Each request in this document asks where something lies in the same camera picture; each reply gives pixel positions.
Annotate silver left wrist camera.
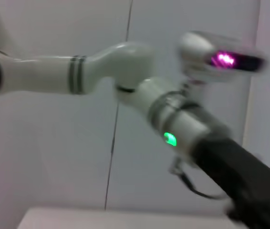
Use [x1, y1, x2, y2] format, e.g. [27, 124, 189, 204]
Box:
[177, 30, 270, 96]

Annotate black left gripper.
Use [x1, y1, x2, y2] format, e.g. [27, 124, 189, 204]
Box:
[193, 130, 270, 229]

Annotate left gripper cable with plug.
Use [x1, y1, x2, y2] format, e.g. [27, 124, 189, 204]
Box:
[169, 157, 230, 200]

